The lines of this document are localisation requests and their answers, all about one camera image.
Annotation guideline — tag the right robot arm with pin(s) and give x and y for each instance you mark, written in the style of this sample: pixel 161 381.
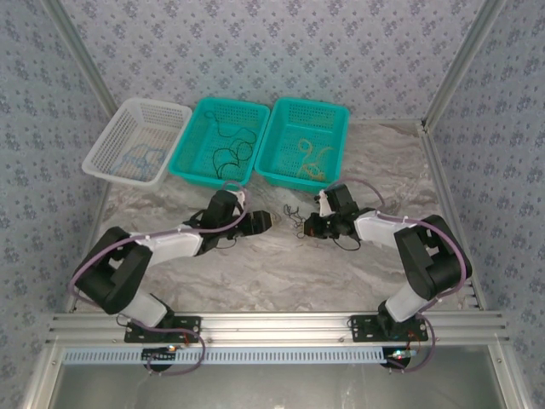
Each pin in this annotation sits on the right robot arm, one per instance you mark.
pixel 430 260

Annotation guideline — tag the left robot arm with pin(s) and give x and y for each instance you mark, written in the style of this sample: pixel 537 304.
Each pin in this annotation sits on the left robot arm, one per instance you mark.
pixel 115 272

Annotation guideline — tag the teal plastic basket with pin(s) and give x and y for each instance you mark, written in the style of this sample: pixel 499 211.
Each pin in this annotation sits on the teal plastic basket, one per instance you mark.
pixel 323 123
pixel 196 128

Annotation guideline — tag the white plastic basket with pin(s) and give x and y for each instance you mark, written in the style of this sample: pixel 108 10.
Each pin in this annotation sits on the white plastic basket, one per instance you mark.
pixel 132 128

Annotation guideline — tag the right control board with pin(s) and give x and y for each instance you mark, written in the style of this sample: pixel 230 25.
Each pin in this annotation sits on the right control board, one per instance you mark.
pixel 400 355

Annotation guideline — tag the control board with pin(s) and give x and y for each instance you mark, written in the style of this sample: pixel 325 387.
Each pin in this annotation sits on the control board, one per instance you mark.
pixel 159 354
pixel 400 355

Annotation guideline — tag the left control board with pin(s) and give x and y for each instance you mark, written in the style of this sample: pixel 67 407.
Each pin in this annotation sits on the left control board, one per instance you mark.
pixel 159 354

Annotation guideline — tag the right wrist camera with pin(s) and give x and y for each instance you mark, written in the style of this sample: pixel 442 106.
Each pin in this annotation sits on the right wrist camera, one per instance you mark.
pixel 323 204

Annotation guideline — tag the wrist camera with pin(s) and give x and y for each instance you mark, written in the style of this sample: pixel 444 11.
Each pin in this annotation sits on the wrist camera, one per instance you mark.
pixel 323 204
pixel 242 198

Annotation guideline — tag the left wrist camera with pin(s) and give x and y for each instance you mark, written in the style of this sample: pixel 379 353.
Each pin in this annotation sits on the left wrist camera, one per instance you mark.
pixel 242 198

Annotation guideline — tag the aluminium table side rail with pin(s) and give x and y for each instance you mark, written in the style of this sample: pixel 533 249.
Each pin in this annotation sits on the aluminium table side rail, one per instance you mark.
pixel 434 170
pixel 96 217

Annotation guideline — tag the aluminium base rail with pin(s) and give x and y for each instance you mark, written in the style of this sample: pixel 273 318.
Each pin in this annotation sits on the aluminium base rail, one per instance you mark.
pixel 277 328

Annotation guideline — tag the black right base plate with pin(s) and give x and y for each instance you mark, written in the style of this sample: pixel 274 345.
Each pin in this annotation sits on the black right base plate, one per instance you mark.
pixel 362 330

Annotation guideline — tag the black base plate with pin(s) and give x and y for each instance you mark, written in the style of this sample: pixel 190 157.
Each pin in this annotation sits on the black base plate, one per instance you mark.
pixel 187 330
pixel 362 330

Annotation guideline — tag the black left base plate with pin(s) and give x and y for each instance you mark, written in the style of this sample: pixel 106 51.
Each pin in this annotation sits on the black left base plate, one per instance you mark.
pixel 187 330

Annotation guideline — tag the aluminium frame post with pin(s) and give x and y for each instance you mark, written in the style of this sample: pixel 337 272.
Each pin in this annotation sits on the aluminium frame post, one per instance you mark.
pixel 82 59
pixel 466 59

